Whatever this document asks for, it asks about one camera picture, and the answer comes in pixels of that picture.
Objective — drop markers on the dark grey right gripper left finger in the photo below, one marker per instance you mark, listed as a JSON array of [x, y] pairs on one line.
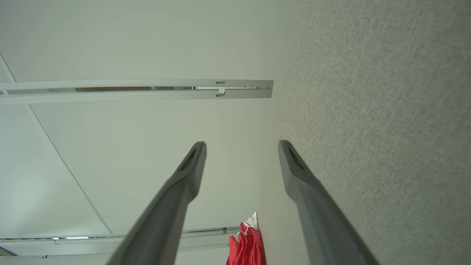
[[162, 221]]

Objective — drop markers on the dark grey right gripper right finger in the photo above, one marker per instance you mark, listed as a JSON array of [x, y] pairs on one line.
[[323, 228]]

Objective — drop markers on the red white basketball jersey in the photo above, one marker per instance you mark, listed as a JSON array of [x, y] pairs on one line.
[[248, 246]]

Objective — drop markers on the grey fabric sofa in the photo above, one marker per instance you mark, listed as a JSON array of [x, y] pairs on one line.
[[368, 110]]

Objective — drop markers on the grey wall baseboard rail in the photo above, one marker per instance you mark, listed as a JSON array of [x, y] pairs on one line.
[[206, 241]]

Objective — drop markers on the grey wall partition post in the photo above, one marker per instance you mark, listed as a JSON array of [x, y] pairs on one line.
[[110, 97]]

